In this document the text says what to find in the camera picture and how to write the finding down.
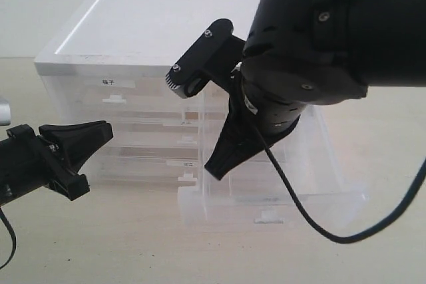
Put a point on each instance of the wide drawer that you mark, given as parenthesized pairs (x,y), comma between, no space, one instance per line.
(144,170)
(164,139)

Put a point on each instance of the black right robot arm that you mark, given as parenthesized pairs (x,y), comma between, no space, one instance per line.
(315,52)

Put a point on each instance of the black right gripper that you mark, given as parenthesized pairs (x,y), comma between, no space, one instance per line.
(253,111)

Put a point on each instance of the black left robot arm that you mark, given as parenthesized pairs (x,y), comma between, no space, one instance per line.
(52,158)

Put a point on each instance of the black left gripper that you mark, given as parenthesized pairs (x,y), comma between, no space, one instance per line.
(30,163)

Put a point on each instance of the small drawer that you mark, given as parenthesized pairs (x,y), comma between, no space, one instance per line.
(84,99)
(253,193)

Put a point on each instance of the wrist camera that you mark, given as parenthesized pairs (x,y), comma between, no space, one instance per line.
(212,57)
(5,112)

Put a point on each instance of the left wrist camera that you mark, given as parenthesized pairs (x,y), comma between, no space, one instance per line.
(5,112)

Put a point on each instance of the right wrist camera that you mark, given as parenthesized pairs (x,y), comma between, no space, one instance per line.
(212,57)

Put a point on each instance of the white translucent drawer cabinet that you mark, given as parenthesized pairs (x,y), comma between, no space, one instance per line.
(134,38)

